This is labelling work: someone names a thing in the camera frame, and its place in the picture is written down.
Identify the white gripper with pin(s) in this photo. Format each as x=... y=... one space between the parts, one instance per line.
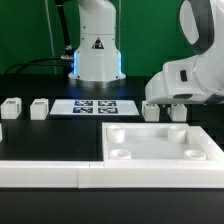
x=174 y=84

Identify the white block at left edge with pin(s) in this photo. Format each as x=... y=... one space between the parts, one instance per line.
x=1 y=135

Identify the white marker plate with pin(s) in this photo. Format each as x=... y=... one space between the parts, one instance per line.
x=94 y=107

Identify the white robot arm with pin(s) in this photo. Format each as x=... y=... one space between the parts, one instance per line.
x=197 y=79

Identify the white U-shaped fence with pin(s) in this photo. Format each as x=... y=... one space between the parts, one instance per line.
x=111 y=174

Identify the white square tabletop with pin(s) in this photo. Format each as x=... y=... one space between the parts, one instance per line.
x=142 y=142

